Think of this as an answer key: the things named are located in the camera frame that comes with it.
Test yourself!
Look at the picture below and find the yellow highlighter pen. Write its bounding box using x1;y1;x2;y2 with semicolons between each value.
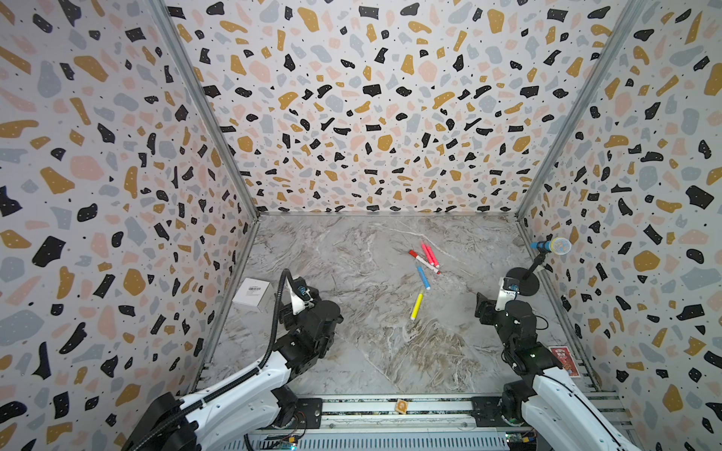
410;292;424;321

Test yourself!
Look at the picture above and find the blue highlighter pen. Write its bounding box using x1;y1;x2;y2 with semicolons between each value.
417;266;431;291

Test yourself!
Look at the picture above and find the white red-tipped marker pen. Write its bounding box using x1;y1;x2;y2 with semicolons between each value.
408;250;440;274

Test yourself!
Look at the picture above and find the pink highlighter pen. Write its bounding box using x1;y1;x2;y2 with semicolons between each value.
421;242;436;268
427;244;440;269

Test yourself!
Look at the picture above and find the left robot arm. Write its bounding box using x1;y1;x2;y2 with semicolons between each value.
122;300;343;450

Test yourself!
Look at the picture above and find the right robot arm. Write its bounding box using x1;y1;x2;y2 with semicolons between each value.
475;293;637;450

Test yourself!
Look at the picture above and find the black microphone stand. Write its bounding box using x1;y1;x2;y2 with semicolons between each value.
506;253;546;296

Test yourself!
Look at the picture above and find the red card box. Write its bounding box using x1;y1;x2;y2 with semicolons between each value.
549;346;580;378

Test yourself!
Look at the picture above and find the white small box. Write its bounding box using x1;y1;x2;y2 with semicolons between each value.
232;277;274;312

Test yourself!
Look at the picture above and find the blue microphone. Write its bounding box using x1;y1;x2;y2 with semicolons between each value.
530;237;572;256

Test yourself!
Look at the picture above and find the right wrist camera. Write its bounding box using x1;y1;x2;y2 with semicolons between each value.
496;276;520;311

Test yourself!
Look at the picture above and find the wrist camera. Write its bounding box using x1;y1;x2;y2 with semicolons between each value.
287;277;312;316
496;276;520;311

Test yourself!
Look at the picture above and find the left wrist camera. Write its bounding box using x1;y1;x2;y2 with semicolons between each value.
287;277;312;316

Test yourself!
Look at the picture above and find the black corrugated cable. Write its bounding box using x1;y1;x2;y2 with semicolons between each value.
120;268;294;451

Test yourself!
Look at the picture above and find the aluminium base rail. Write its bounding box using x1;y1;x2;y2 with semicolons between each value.
223;392;637;450

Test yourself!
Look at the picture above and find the orange tag on rail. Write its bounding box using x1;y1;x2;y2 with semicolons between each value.
395;400;408;415

